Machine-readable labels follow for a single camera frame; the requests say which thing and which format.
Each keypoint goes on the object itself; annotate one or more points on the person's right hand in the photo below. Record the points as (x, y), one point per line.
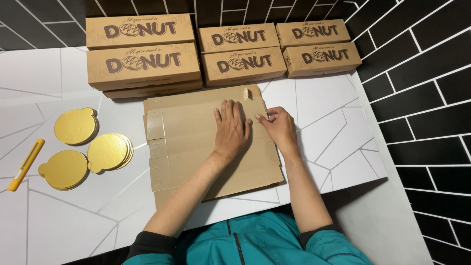
(281, 128)

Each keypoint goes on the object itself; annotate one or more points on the person's left hand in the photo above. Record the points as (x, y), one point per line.
(230, 134)

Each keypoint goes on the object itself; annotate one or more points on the brown cardboard box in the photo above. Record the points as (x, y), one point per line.
(191, 147)

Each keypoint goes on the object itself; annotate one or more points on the small brown printed carton box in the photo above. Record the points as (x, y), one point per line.
(238, 36)
(323, 58)
(314, 32)
(244, 65)

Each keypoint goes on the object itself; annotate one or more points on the large brown printed carton box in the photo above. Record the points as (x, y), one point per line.
(154, 91)
(139, 31)
(143, 64)

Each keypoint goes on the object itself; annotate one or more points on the stack of flat cardboard sheets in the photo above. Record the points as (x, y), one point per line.
(162, 198)

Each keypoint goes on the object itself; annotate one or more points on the teal zip jacket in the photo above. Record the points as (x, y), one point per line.
(265, 243)

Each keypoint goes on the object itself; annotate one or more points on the stack of gold round boards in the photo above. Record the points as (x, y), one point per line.
(64, 170)
(74, 126)
(108, 152)

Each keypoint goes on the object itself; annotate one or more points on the yellow utility knife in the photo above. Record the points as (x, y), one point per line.
(25, 165)

